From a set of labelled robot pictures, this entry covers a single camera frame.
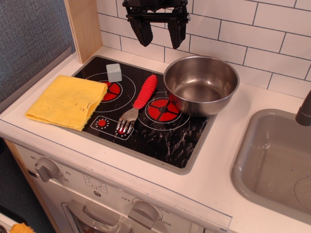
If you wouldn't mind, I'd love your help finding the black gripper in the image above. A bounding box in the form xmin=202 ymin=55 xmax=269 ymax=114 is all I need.
xmin=122 ymin=0 xmax=190 ymax=49

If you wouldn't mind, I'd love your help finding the red handled metal fork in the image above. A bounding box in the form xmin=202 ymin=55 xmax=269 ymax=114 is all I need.
xmin=116 ymin=74 xmax=158 ymax=133

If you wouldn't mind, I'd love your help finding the black toy stove top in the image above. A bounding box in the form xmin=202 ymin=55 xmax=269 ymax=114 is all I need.
xmin=74 ymin=56 xmax=215 ymax=174

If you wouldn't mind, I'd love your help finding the grey toy cube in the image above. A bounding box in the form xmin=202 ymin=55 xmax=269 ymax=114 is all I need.
xmin=106 ymin=63 xmax=122 ymax=83

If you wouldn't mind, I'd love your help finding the stainless steel pot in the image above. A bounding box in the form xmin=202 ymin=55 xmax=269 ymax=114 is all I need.
xmin=163 ymin=56 xmax=240 ymax=117

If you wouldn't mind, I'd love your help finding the yellow folded cloth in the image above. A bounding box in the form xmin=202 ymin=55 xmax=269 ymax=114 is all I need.
xmin=25 ymin=75 xmax=108 ymax=131

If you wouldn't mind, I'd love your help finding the grey faucet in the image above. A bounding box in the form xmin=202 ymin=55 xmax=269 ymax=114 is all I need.
xmin=295 ymin=91 xmax=311 ymax=126

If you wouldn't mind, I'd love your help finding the grey sink basin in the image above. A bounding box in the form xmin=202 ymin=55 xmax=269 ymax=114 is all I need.
xmin=231 ymin=109 xmax=311 ymax=224

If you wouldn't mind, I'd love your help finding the left grey oven knob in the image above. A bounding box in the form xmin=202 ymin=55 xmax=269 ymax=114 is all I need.
xmin=35 ymin=158 xmax=59 ymax=183

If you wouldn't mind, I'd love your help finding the grey oven knob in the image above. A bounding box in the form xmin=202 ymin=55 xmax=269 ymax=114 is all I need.
xmin=128 ymin=201 xmax=159 ymax=230
xmin=35 ymin=158 xmax=59 ymax=183

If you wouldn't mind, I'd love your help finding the right grey oven knob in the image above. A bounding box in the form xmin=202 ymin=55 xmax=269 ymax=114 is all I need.
xmin=128 ymin=201 xmax=159 ymax=230

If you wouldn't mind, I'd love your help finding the orange cloth at corner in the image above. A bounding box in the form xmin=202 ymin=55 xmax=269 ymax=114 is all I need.
xmin=9 ymin=223 xmax=35 ymax=233

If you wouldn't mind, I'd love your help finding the wooden side post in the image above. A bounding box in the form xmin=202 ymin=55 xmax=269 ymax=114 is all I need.
xmin=64 ymin=0 xmax=103 ymax=64

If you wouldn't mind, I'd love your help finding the grey oven door handle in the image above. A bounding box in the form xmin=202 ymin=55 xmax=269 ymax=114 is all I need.
xmin=68 ymin=200 xmax=133 ymax=233

